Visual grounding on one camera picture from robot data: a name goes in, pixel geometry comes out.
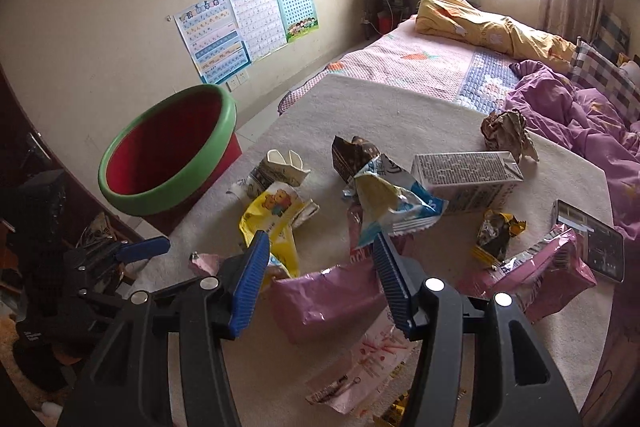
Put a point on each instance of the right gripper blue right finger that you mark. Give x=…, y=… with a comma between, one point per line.
x=400, y=289

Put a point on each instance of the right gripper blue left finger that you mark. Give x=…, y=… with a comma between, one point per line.
x=249, y=271

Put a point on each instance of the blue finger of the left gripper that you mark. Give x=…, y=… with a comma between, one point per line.
x=145, y=250

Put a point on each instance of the large pink plastic bag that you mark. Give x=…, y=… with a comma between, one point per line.
x=316, y=304

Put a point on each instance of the blue white snack bag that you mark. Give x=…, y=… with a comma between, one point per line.
x=392, y=201

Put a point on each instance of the yellow bear snack bag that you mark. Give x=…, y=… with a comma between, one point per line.
x=278, y=211

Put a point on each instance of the pink white clear wrapper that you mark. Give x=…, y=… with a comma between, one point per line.
x=355, y=381

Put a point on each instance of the yellow black candy wrapper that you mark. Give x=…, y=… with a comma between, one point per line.
x=494, y=235

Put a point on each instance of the small white carton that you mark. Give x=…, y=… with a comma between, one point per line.
x=274, y=167

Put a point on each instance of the white milk carton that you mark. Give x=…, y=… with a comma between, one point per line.
x=470, y=181

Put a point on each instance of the dark brown chocolate wrapper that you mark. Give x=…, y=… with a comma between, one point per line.
x=349, y=157

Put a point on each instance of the pink snack bag with barcode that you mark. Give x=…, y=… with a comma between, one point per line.
x=542, y=280

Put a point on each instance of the brown paper wrapper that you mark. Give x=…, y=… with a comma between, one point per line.
x=506, y=132

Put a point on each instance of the beige fleece mat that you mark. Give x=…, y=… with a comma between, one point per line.
x=267, y=371

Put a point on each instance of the red bin with green rim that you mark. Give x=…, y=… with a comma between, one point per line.
x=166, y=159

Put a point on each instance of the dark wooden door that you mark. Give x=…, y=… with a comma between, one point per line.
x=44, y=203

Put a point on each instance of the small yellow foil wrapper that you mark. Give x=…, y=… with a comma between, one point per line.
x=394, y=414

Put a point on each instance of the smartphone on mat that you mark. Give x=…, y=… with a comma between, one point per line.
x=604, y=250

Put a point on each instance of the purple crumpled duvet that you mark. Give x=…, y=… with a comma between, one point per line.
x=585, y=122

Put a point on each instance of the small red bucket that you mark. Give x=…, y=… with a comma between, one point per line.
x=385, y=22

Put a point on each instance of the yellow rolled duvet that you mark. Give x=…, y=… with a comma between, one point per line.
x=459, y=20

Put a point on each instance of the checkered pillow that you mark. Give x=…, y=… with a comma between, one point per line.
x=590, y=69

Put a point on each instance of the striped blue pillow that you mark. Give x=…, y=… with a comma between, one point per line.
x=612, y=37

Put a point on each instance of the blue pinyin wall poster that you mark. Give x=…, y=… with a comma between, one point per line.
x=212, y=37

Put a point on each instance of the white chart wall poster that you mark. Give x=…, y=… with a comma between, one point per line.
x=261, y=27

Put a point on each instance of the green number wall poster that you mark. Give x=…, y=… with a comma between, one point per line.
x=299, y=18

